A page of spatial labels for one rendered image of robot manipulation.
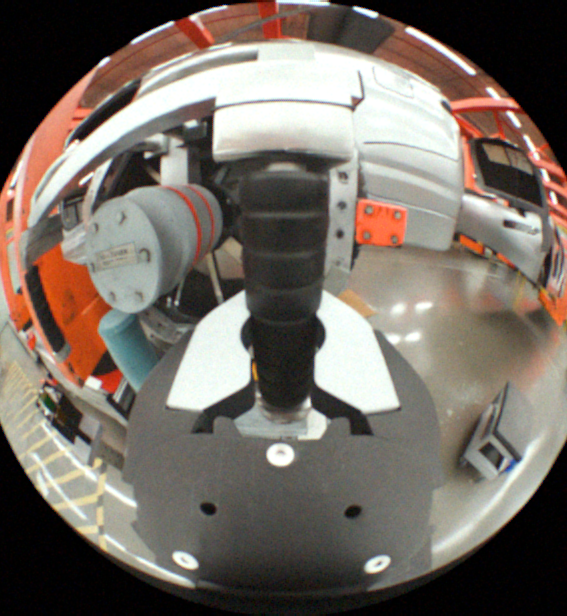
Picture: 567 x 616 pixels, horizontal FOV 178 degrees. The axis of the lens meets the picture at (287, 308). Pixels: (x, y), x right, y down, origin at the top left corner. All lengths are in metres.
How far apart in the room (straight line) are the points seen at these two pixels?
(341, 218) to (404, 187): 0.49
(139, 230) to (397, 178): 0.71
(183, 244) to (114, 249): 0.08
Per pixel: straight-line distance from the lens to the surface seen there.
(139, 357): 0.38
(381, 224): 0.33
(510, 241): 2.45
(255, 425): 0.82
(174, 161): 0.35
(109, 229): 0.22
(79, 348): 0.69
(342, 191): 0.30
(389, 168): 0.74
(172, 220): 0.22
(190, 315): 0.52
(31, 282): 0.33
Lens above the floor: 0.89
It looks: 33 degrees down
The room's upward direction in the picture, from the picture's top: straight up
